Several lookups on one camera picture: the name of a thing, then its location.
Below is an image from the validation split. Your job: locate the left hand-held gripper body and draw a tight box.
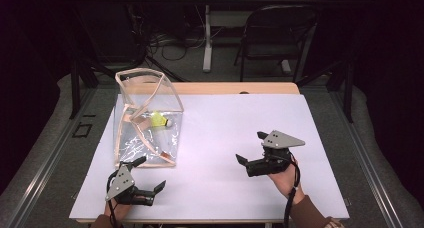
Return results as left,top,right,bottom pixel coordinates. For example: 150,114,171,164
105,163,156,207

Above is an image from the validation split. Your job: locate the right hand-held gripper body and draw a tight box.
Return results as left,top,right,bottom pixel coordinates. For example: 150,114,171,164
245,129,306,178

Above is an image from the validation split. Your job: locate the clear bag with beige trim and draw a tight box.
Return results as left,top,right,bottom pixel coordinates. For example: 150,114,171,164
112,67,185,169

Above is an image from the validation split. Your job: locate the yellow shuttlecock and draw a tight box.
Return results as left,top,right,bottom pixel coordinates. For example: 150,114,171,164
150,110,174,129

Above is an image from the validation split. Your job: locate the person's left hand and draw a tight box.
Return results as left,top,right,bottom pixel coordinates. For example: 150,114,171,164
103,199,132,222

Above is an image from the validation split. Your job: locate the person's right hand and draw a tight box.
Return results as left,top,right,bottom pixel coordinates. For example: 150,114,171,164
267,160,306,206

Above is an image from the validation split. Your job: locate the white table cover sheet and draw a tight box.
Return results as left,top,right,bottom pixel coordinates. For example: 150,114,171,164
68,93,351,222

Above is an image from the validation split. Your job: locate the wooden table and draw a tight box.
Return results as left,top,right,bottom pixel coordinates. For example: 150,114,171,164
75,81,350,225

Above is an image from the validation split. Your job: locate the black metal stand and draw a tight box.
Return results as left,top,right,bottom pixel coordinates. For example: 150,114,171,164
295,58,356,124
67,7,101,120

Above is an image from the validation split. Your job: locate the black folding chair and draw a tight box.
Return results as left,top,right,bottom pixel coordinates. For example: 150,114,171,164
233,4,320,84

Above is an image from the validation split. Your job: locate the left hand-held gripper black cable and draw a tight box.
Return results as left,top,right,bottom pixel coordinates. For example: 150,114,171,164
105,170,122,228

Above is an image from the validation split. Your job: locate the hand-held gripper black cable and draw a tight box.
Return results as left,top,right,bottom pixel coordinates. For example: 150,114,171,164
282,153,302,228
105,170,122,228

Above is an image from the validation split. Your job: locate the right hand-held gripper black cable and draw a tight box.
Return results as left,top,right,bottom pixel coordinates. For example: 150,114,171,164
282,153,302,228

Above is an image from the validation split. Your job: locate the black floor socket frame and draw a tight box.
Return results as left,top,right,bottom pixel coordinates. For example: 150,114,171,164
72,121,94,139

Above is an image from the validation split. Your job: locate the metal floor rail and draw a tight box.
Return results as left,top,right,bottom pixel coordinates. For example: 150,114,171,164
329,87,405,228
9,87,98,228

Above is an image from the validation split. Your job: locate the bundle of floor cables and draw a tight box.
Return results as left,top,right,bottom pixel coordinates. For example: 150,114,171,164
145,27,208,63

